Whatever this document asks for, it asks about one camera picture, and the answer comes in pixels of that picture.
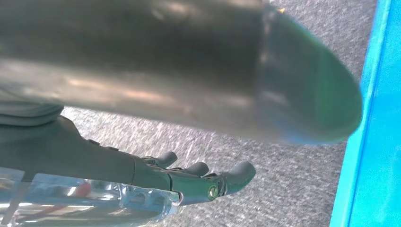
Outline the blue steel shelf rack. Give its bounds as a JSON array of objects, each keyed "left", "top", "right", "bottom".
[{"left": 329, "top": 0, "right": 401, "bottom": 227}]

